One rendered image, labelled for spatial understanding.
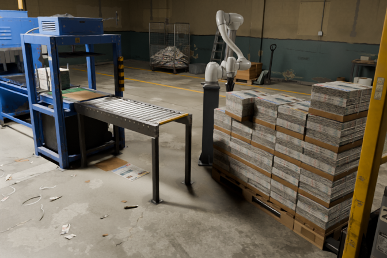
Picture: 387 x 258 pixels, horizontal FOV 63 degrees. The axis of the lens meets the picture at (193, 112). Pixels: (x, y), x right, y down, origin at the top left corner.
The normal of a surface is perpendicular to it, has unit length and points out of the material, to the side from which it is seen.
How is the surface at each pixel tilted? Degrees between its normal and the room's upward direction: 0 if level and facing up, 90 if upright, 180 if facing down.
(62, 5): 90
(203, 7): 90
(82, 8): 90
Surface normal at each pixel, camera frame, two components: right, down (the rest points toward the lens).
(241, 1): -0.62, 0.20
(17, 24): 0.79, 0.18
